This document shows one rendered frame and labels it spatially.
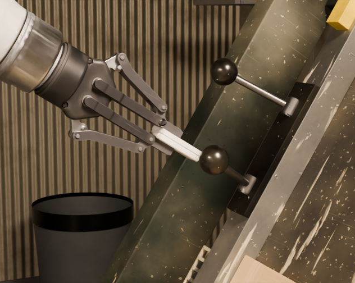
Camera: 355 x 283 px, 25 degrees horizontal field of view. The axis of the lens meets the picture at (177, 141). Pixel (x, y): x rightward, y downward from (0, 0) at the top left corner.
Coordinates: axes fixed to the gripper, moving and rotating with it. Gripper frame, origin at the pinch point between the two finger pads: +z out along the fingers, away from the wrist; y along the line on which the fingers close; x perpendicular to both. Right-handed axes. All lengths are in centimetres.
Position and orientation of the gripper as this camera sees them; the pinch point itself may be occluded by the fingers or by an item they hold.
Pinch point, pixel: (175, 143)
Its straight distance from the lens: 109.3
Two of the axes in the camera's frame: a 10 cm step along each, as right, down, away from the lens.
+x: 3.9, 1.4, -9.1
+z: 7.8, 4.7, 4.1
